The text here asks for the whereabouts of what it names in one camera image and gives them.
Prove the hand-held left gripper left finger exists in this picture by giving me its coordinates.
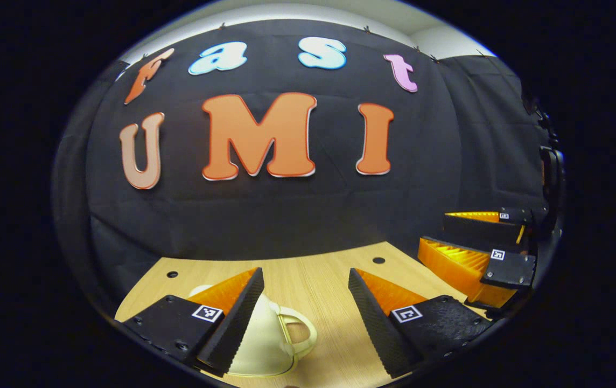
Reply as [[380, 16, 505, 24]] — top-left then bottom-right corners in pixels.
[[122, 267, 265, 378]]

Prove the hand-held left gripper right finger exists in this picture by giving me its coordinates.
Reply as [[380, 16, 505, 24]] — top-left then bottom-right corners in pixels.
[[348, 268, 494, 379]]

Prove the cream suitcase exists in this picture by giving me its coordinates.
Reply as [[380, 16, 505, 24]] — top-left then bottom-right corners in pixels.
[[188, 285, 318, 378]]

